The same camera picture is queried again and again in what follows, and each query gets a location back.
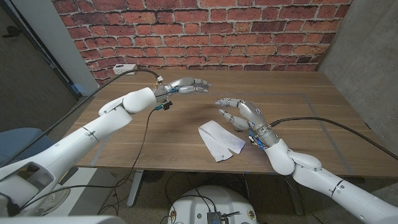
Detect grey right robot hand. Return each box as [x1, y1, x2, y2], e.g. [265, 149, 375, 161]
[215, 98, 280, 149]

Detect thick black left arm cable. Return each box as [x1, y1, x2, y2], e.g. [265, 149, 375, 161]
[0, 68, 161, 167]

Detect grey electronics box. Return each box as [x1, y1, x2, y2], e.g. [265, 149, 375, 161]
[206, 211, 223, 224]

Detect blue chair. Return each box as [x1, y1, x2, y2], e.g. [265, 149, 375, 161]
[0, 127, 57, 166]

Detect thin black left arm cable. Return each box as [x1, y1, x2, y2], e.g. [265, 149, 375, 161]
[18, 107, 158, 210]

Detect white receipt paper strip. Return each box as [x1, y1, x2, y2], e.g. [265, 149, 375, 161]
[198, 119, 246, 163]

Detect black door handle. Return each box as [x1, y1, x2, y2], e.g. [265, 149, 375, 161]
[2, 26, 22, 39]

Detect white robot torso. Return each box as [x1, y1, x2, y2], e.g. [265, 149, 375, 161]
[167, 185, 259, 224]

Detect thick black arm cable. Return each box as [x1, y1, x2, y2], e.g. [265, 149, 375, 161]
[269, 116, 398, 161]
[0, 68, 161, 167]

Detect red brick printed backdrop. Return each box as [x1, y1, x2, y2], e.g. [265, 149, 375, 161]
[51, 0, 354, 88]

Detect white sneaker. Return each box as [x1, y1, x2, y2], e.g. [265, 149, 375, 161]
[30, 186, 71, 217]

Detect dark round floor fixture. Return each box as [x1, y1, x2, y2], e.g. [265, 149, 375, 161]
[142, 170, 165, 183]

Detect white power strip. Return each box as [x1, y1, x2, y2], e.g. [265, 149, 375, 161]
[112, 63, 139, 76]

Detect dark grey door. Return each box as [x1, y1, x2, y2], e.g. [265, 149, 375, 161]
[0, 4, 78, 134]

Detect grey metal table leg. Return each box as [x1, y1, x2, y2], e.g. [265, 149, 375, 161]
[285, 180, 305, 216]
[126, 170, 144, 208]

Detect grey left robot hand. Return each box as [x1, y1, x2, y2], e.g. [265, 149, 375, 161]
[154, 77, 213, 101]

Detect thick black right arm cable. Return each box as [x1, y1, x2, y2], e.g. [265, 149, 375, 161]
[269, 116, 398, 161]

